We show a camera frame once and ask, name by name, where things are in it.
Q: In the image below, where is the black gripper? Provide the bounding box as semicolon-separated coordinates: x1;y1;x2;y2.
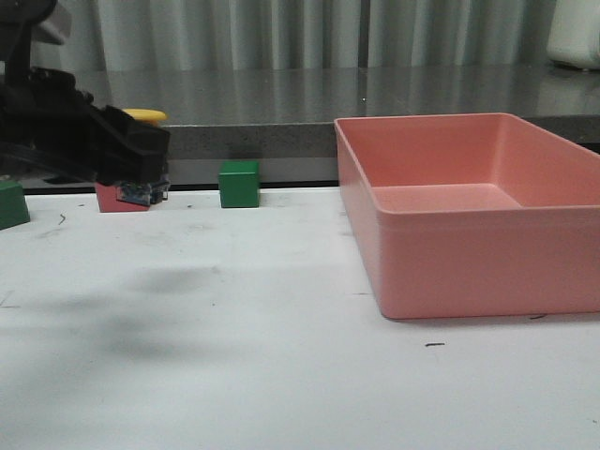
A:
0;67;172;185

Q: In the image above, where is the yellow push button switch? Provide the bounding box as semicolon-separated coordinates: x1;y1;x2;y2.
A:
116;108;171;207

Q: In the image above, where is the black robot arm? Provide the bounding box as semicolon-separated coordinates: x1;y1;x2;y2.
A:
1;1;170;186

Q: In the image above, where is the pink cube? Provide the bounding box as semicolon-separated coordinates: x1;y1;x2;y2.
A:
95;183;149;213

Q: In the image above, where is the green cube far left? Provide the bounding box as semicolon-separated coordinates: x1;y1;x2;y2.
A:
0;180;30;231

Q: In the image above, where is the grey counter ledge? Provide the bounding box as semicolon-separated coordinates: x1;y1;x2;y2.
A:
77;65;599;159

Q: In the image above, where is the green cube near bin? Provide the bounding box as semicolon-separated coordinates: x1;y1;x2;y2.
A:
218;160;260;208

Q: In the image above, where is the pink plastic bin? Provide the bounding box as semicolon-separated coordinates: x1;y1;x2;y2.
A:
335;113;599;320

